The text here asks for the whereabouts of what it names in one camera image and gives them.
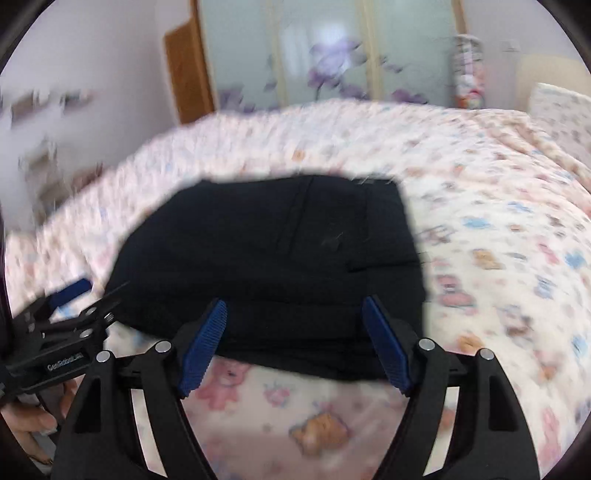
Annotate purple flower wardrobe doors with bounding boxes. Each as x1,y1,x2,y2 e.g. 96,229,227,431
196,0,465,112

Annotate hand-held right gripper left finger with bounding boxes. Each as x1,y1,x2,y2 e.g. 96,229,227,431
50,298,228,480

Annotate cartoon printed blanket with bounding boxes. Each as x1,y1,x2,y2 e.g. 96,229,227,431
0,98,591,480

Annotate colourful hanging organiser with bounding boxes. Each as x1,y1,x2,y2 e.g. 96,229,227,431
453,34,486,110

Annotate person's left hand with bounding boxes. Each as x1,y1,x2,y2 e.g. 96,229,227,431
0,377,78,464

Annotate wall shelf with small items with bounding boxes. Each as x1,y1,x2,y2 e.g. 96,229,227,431
60,91,95,108

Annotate wooden door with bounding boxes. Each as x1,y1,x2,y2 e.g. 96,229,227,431
164,21,219,126

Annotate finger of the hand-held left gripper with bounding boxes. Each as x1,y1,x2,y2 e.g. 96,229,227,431
13,278,92,334
68,281,131,343

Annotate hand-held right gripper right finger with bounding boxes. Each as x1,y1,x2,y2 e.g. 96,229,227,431
361,295,542,480

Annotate black pants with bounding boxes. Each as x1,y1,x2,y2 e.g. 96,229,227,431
105,174,428,382

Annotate printed pillow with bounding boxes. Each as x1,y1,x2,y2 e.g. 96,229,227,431
527,83,591,178

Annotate wall shelf with blue books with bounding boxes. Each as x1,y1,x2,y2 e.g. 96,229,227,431
9,95,40,123

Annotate beige headboard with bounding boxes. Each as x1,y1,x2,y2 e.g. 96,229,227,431
515,54,591,112

